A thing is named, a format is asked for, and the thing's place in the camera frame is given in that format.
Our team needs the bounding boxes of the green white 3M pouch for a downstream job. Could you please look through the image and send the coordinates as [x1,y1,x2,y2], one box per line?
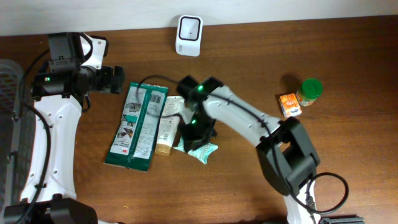
[104,82,169,172]

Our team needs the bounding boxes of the small orange white box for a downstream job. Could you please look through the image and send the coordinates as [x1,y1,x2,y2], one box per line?
[279,93,302,118]

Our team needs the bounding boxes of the teal wet wipes pack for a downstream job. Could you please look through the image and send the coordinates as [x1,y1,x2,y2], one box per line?
[174,138,218,164]

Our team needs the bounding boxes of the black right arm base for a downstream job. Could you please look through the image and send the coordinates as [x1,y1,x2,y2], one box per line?
[264,214,365,224]

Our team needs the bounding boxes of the green lid glass jar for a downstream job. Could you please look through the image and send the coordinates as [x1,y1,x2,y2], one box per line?
[295,78,323,106]

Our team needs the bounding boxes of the left black and white arm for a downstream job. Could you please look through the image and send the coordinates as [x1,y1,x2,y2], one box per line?
[2,32,125,223]

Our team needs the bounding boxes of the grey plastic mesh basket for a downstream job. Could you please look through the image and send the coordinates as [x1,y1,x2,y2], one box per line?
[1,59,34,217]

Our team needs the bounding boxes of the right black and white arm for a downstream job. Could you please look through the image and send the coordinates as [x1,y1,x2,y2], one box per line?
[177,76,320,223]

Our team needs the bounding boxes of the left black cable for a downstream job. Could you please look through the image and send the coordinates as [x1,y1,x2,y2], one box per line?
[12,49,52,224]

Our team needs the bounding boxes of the white barcode scanner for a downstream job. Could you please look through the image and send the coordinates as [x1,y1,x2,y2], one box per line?
[175,15,203,57]

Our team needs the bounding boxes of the white Pantene conditioner tube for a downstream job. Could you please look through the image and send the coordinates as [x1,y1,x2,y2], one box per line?
[155,96,185,156]

